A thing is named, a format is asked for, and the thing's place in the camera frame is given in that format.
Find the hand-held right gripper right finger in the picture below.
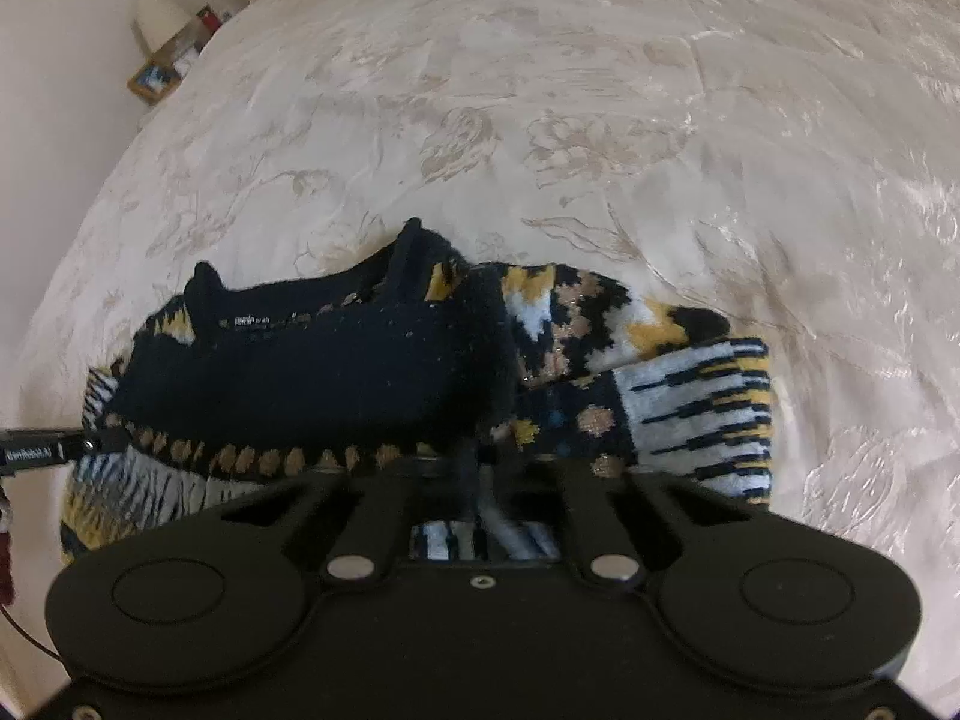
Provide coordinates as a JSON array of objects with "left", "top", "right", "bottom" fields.
[{"left": 551, "top": 456, "right": 760, "bottom": 589}]

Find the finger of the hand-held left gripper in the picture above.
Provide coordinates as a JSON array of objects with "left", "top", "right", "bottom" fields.
[{"left": 56, "top": 426, "right": 130, "bottom": 460}]

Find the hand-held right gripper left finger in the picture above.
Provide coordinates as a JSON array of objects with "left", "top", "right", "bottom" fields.
[{"left": 216, "top": 457, "right": 473, "bottom": 589}]

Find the patterned knit sweater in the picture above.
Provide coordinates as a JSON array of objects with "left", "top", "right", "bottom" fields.
[{"left": 60, "top": 217, "right": 773, "bottom": 567}]

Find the person's dark red clothing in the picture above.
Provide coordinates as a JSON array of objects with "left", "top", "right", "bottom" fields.
[{"left": 0, "top": 484, "right": 20, "bottom": 608}]

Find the white table lamp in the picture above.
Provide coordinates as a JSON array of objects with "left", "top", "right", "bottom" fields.
[{"left": 133, "top": 0, "right": 194, "bottom": 57}]

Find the black cable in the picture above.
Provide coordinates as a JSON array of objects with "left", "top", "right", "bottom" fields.
[{"left": 0, "top": 600, "right": 62, "bottom": 662}]

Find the wooden photo frame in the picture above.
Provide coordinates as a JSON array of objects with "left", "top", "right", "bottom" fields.
[{"left": 126, "top": 60, "right": 185, "bottom": 104}]

